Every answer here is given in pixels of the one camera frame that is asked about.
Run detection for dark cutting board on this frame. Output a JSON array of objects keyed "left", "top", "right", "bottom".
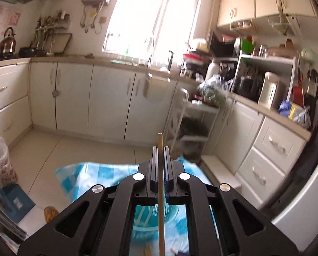
[{"left": 52, "top": 33, "right": 72, "bottom": 54}]

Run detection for white drawer cabinet by stove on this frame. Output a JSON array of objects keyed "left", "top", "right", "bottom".
[{"left": 0, "top": 61, "right": 33, "bottom": 148}]

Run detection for teal plastic basket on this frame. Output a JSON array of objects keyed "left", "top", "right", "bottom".
[{"left": 132, "top": 204, "right": 188, "bottom": 242}]

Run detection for hanging wire dish rack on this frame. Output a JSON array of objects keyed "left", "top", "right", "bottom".
[{"left": 268, "top": 13, "right": 301, "bottom": 36}]

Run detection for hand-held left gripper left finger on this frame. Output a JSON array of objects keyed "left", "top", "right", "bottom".
[{"left": 17, "top": 147, "right": 159, "bottom": 256}]

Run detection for white thermos bottle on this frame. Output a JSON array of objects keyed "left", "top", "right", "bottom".
[{"left": 205, "top": 59, "right": 220, "bottom": 82}]

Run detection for black cooking pot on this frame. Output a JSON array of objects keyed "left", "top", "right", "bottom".
[{"left": 19, "top": 47, "right": 46, "bottom": 57}]

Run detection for wall utensil rack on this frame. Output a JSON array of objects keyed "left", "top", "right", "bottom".
[{"left": 35, "top": 11, "right": 70, "bottom": 52}]

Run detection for blue checked plastic tablecloth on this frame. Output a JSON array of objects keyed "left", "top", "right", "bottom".
[{"left": 55, "top": 157, "right": 218, "bottom": 256}]

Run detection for white panelled drawer cabinet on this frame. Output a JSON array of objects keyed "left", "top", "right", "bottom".
[{"left": 220, "top": 99, "right": 312, "bottom": 212}]

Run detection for long bamboo chopstick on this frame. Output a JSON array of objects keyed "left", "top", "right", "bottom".
[{"left": 157, "top": 133, "right": 165, "bottom": 256}]

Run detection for white step stool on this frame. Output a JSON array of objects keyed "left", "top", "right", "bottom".
[{"left": 201, "top": 155, "right": 242, "bottom": 190}]

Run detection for row of wooden chopsticks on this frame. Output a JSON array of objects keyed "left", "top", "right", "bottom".
[{"left": 136, "top": 207, "right": 153, "bottom": 256}]

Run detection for red pot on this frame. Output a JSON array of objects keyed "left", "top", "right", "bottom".
[{"left": 292, "top": 85, "right": 305, "bottom": 107}]

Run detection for pink wall stickers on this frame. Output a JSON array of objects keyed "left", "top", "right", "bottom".
[{"left": 0, "top": 5, "right": 21, "bottom": 46}]

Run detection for white electric water boiler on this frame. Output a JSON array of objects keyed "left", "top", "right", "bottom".
[{"left": 257, "top": 71, "right": 286, "bottom": 110}]

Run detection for blue snack bag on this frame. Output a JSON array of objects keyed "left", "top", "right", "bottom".
[{"left": 279, "top": 100, "right": 310, "bottom": 125}]

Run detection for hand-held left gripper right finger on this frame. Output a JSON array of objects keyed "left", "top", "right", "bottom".
[{"left": 163, "top": 147, "right": 299, "bottom": 256}]

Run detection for black countertop oven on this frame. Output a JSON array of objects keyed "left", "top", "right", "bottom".
[{"left": 208, "top": 31, "right": 241, "bottom": 58}]

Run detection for yellow floral slipper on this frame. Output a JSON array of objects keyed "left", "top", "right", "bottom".
[{"left": 44, "top": 206, "right": 60, "bottom": 223}]

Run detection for black electric kettle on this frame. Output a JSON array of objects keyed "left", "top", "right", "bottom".
[{"left": 305, "top": 69, "right": 318, "bottom": 105}]

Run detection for bag of green vegetables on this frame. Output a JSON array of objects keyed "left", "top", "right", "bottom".
[{"left": 196, "top": 75, "right": 229, "bottom": 107}]

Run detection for metal stovetop kettle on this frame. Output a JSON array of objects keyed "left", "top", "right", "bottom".
[{"left": 0, "top": 27, "right": 17, "bottom": 58}]

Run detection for sink faucet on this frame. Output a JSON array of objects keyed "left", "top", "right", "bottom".
[{"left": 144, "top": 35, "right": 156, "bottom": 69}]

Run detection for white shelf cart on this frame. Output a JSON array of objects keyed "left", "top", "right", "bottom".
[{"left": 164, "top": 87, "right": 221, "bottom": 161}]

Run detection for metal counter shelf rack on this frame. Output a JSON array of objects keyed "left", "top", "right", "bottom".
[{"left": 230, "top": 53, "right": 301, "bottom": 110}]

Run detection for clear bag on floor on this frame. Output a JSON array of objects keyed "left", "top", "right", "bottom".
[{"left": 0, "top": 137, "right": 18, "bottom": 189}]

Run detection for grey sliding door frame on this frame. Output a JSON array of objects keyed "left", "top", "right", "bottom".
[{"left": 0, "top": 192, "right": 30, "bottom": 246}]

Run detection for white sink base cabinet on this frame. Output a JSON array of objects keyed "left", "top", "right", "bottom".
[{"left": 30, "top": 61, "right": 179, "bottom": 143}]

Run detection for stack of food containers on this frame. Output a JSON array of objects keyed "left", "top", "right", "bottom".
[{"left": 183, "top": 39, "right": 211, "bottom": 78}]

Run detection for white wall cabinets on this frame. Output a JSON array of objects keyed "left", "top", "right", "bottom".
[{"left": 217, "top": 0, "right": 318, "bottom": 29}]

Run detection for kitchen window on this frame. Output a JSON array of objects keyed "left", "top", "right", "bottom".
[{"left": 103, "top": 0, "right": 202, "bottom": 60}]

